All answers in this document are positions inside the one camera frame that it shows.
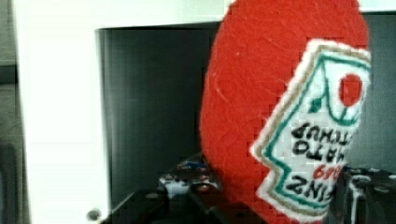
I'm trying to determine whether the red ketchup bottle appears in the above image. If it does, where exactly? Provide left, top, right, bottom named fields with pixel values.
left=200, top=0, right=371, bottom=224

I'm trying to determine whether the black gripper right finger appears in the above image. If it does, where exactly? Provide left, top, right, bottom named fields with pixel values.
left=323, top=167, right=396, bottom=224

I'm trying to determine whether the black toaster oven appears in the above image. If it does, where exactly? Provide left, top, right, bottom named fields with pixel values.
left=13, top=0, right=395, bottom=224

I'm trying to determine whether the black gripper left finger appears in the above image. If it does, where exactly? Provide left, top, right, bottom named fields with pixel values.
left=101, top=183, right=268, bottom=224

